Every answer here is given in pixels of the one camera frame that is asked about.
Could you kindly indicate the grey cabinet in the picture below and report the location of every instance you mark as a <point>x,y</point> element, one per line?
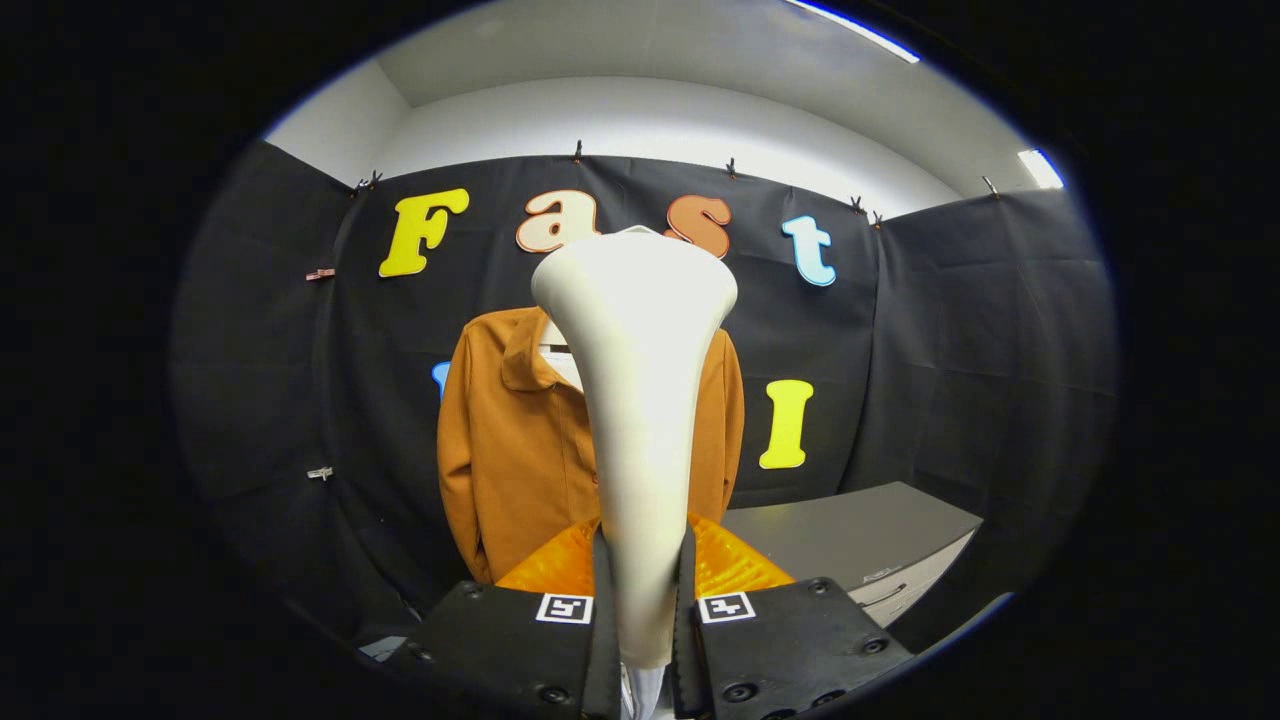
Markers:
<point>850,525</point>

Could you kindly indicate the pink clip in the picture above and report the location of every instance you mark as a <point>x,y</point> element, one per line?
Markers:
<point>320,273</point>

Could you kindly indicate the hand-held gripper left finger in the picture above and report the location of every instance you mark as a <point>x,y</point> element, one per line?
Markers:
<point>500,650</point>

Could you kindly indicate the small ceiling light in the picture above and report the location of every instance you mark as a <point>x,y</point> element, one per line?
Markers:
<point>1040,168</point>

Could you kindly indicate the orange button shirt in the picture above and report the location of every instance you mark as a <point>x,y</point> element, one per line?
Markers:
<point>500,450</point>

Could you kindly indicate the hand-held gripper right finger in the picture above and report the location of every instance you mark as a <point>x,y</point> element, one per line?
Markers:
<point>790,650</point>

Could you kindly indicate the black backdrop cloth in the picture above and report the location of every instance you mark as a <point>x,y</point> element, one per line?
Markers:
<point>950,350</point>

